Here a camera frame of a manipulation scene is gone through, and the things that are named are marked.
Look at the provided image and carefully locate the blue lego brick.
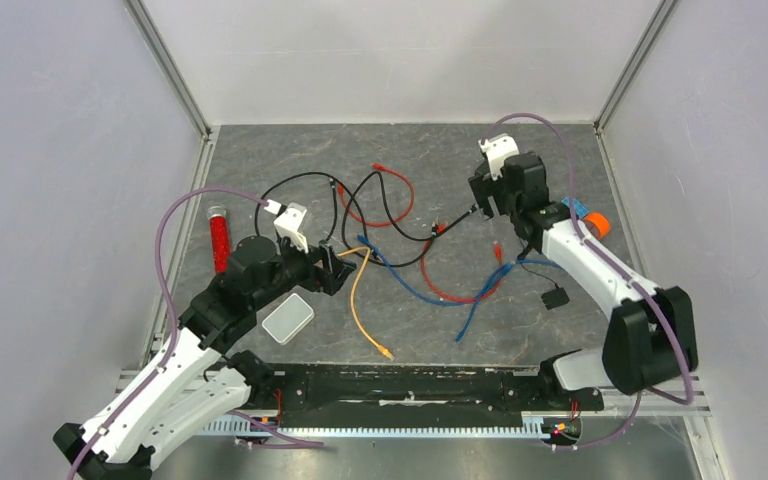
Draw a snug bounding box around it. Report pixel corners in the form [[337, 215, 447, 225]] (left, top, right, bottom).
[[561, 197, 591, 218]]

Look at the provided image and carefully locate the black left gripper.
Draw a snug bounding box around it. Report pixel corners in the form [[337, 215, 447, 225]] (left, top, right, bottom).
[[251, 233, 357, 310]]

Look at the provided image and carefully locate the black power adapter cable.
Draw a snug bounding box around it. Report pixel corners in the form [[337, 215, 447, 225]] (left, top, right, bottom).
[[516, 243, 571, 311]]

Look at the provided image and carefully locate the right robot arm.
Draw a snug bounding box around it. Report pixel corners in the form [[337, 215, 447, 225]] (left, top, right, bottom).
[[468, 152, 699, 408]]

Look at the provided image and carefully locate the yellow ethernet cable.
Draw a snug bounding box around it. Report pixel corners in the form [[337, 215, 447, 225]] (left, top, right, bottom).
[[336, 246, 396, 362]]

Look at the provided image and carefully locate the black ethernet cable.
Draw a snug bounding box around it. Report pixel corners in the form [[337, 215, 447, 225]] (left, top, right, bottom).
[[254, 171, 479, 269]]

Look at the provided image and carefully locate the clear plastic box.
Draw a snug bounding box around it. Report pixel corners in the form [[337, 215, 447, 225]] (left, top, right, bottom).
[[262, 293, 315, 345]]

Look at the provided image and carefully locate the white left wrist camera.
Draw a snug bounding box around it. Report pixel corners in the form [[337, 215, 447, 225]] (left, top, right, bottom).
[[267, 201, 309, 253]]

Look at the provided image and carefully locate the blue ethernet cable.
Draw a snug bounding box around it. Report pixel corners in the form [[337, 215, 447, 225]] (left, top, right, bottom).
[[356, 235, 561, 344]]

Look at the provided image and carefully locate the red glitter tube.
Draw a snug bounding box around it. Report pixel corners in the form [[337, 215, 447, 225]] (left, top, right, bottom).
[[207, 205, 231, 274]]

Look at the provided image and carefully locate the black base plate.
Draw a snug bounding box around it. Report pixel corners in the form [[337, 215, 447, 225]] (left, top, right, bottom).
[[244, 363, 604, 429]]

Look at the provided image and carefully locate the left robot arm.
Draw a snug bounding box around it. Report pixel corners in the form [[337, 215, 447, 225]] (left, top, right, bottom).
[[53, 236, 357, 479]]

